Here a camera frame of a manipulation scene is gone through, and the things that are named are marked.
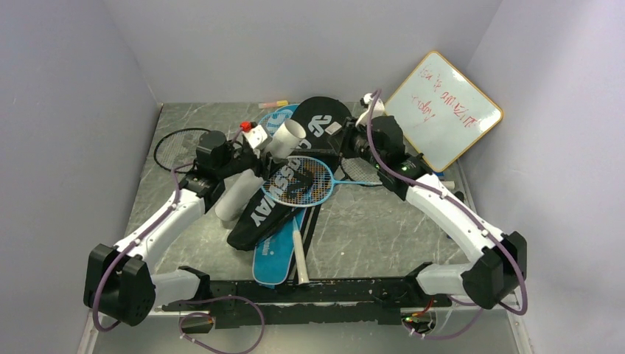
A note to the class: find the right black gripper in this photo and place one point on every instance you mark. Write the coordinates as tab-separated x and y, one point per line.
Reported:
349	132

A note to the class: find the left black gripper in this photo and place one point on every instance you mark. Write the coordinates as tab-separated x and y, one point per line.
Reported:
262	169

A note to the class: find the white shuttlecock tube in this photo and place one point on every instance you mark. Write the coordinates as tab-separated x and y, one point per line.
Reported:
284	141

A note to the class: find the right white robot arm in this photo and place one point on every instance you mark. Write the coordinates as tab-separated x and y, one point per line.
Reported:
496	261

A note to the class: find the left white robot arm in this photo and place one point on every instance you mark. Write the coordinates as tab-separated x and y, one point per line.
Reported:
120	282

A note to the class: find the black racket right head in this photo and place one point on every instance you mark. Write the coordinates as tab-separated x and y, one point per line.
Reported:
359	170

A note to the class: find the black racket head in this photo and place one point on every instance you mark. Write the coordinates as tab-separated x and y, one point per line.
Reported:
176	150
359	170

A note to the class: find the black racket left head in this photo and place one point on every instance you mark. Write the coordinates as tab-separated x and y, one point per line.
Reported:
176	150

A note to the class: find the orange yellow marker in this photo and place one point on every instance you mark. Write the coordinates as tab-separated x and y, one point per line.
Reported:
274	104

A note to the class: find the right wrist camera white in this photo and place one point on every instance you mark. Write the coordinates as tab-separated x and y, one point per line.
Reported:
374	107

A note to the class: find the whiteboard with orange frame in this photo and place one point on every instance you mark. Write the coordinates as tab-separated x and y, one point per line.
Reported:
441	113

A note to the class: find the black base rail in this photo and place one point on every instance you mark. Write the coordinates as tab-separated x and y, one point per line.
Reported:
383	300

